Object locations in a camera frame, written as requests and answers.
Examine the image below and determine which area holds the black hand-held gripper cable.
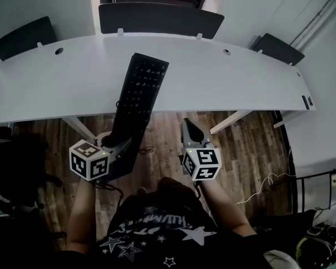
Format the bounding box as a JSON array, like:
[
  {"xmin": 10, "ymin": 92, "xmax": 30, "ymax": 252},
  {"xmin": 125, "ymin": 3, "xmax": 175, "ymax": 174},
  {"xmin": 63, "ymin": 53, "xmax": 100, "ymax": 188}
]
[
  {"xmin": 194, "ymin": 181, "xmax": 204, "ymax": 201},
  {"xmin": 94, "ymin": 179, "xmax": 124, "ymax": 207}
]

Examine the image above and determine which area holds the white floor cable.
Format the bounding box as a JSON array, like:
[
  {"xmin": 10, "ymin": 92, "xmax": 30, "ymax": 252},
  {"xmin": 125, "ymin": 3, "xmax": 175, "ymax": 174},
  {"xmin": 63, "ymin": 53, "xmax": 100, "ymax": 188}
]
[{"xmin": 236, "ymin": 172, "xmax": 296, "ymax": 206}]

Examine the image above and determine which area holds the black metal bed frame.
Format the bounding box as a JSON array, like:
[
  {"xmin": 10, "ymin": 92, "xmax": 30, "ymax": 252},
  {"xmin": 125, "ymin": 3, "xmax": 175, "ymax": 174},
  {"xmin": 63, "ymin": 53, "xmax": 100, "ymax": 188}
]
[{"xmin": 295, "ymin": 168, "xmax": 336, "ymax": 215}]

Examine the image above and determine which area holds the black and green headset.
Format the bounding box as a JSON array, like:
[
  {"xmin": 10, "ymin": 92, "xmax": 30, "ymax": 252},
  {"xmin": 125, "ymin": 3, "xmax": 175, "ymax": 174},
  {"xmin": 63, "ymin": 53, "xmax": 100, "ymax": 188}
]
[{"xmin": 295, "ymin": 233, "xmax": 336, "ymax": 269}]

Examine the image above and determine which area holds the black keyboard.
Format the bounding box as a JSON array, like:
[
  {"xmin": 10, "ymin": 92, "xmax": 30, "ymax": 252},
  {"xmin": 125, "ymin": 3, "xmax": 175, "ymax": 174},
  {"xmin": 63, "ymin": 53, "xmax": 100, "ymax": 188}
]
[{"xmin": 108, "ymin": 52, "xmax": 170, "ymax": 181}]

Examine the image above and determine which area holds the black office chair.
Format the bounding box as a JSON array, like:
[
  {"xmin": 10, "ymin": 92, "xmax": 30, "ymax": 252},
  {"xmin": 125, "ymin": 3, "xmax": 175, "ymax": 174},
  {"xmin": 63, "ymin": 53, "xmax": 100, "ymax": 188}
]
[{"xmin": 0, "ymin": 125, "xmax": 68, "ymax": 252}]

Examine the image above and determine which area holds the black star-print shirt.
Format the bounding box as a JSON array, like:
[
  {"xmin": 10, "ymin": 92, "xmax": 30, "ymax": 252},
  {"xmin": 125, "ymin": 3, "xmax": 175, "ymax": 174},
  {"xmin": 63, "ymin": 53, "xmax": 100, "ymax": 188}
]
[{"xmin": 96, "ymin": 177, "xmax": 269, "ymax": 269}]

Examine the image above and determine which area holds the wall cable conduit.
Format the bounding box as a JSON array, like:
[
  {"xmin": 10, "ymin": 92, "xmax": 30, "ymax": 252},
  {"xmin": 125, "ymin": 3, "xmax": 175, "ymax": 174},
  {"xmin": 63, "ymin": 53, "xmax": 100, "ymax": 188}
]
[{"xmin": 290, "ymin": 0, "xmax": 336, "ymax": 50}]

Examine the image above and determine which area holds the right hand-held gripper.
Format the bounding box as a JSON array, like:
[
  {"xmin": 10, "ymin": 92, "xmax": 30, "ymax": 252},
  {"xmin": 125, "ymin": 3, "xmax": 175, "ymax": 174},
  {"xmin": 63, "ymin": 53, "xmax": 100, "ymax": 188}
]
[{"xmin": 181, "ymin": 118, "xmax": 223, "ymax": 182}]

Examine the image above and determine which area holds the wide dark desk divider panel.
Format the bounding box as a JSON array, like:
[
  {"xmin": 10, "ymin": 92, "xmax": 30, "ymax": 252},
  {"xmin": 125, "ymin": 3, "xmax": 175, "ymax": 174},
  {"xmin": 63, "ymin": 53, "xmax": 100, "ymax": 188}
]
[{"xmin": 98, "ymin": 3, "xmax": 225, "ymax": 40}]

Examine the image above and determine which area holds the white desk leg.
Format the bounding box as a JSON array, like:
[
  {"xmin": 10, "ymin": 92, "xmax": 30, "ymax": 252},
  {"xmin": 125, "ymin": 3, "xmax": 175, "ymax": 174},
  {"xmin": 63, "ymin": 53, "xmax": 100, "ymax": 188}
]
[
  {"xmin": 63, "ymin": 116, "xmax": 97, "ymax": 140},
  {"xmin": 209, "ymin": 110, "xmax": 251, "ymax": 135},
  {"xmin": 273, "ymin": 110, "xmax": 297, "ymax": 128}
]

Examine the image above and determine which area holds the person's right forearm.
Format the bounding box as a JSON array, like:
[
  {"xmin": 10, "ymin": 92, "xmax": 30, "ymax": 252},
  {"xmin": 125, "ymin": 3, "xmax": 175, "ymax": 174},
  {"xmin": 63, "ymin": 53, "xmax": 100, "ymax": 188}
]
[{"xmin": 197, "ymin": 179, "xmax": 255, "ymax": 236}]

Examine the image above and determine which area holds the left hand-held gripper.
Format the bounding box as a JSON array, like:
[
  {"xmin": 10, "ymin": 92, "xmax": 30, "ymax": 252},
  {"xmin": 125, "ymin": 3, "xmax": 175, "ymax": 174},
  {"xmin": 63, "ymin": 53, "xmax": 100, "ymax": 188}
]
[{"xmin": 69, "ymin": 132, "xmax": 134, "ymax": 182}]

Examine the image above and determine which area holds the person's left forearm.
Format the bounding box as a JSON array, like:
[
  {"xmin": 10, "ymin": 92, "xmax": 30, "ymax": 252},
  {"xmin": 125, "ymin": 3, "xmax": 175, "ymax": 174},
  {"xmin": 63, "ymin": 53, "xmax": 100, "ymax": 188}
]
[{"xmin": 67, "ymin": 178, "xmax": 98, "ymax": 254}]

